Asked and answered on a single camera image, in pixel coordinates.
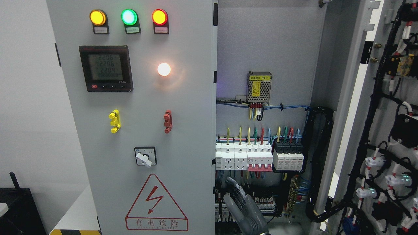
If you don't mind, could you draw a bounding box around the dark grey robot hand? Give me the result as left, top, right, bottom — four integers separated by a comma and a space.
224, 177, 270, 235

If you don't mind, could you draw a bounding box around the grey cabinet door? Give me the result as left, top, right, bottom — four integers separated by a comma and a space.
318, 0, 417, 235
47, 0, 217, 235

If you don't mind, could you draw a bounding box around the black relay terminal row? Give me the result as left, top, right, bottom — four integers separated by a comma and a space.
213, 187, 277, 223

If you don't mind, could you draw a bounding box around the brass terminal bar right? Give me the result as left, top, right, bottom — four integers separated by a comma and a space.
286, 175, 299, 215

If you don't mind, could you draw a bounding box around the white socket breaker row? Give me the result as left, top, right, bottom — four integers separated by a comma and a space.
215, 142, 248, 170

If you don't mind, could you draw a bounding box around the black white surge protector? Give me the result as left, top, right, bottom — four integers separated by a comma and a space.
273, 141, 306, 173

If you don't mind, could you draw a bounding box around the red electric warning sticker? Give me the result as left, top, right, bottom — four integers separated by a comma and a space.
125, 174, 188, 231

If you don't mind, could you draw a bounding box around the red terminal connector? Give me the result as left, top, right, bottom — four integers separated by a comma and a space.
163, 110, 173, 134

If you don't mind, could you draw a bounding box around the metal mesh power supply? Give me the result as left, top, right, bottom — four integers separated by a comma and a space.
247, 71, 272, 103

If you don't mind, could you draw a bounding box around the yellow terminal connector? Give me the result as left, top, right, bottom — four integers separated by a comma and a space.
108, 109, 121, 133

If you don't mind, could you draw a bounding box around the white glowing indicator lamp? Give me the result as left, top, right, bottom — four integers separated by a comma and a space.
157, 63, 171, 76

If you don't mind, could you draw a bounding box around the black digital power meter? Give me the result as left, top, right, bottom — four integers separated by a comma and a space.
79, 45, 134, 92

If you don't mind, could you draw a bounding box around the red indicator lamp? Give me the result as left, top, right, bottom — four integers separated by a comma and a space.
152, 9, 168, 26

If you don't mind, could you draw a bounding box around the black box with antenna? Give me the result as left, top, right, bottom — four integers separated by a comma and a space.
0, 172, 46, 235

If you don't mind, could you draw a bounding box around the green indicator lamp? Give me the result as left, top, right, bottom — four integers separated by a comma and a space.
121, 9, 138, 26

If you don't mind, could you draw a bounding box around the yellow indicator lamp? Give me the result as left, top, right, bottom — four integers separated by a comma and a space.
89, 9, 106, 26

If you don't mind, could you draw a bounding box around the red handled circuit breaker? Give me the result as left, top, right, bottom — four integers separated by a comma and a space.
247, 143, 273, 172

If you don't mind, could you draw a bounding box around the black right cable loom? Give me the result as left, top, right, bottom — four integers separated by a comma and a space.
303, 106, 348, 223

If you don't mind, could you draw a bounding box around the white rotary selector switch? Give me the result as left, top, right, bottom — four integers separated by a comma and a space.
134, 146, 157, 168

